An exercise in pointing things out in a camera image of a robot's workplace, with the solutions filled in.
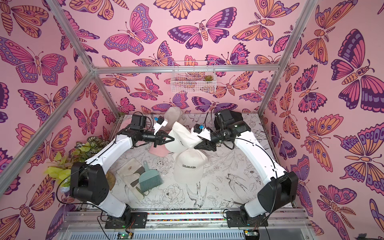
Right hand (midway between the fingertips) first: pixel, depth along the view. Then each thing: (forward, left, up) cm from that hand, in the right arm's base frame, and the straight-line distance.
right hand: (198, 141), depth 73 cm
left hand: (+4, +13, -4) cm, 14 cm away
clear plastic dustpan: (-7, +41, -26) cm, 49 cm away
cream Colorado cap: (-1, +7, +2) cm, 7 cm away
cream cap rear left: (+36, +19, -18) cm, 44 cm away
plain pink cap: (+10, +26, -25) cm, 37 cm away
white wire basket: (+44, +3, +8) cm, 45 cm away
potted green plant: (-15, +60, -1) cm, 62 cm away
